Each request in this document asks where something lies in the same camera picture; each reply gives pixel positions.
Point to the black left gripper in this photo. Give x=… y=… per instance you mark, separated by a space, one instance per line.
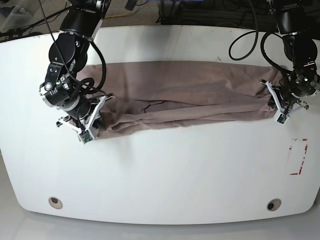
x=300 y=82

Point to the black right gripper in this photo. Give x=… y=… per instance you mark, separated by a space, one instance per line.
x=68 y=95

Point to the mauve T-shirt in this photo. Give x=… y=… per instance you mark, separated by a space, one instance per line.
x=169 y=94

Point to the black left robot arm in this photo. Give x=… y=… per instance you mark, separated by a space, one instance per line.
x=299 y=48

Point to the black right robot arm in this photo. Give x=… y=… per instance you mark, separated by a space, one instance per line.
x=68 y=56

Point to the red tape rectangle marking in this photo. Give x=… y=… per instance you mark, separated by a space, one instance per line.
x=296 y=156

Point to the left table grommet hole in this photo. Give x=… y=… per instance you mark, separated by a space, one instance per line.
x=55 y=203

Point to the table grommet hole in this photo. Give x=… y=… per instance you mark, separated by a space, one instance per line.
x=274 y=205
x=55 y=203

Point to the right table grommet hole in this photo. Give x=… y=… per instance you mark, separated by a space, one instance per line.
x=274 y=205

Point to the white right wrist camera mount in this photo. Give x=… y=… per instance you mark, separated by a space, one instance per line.
x=87 y=120

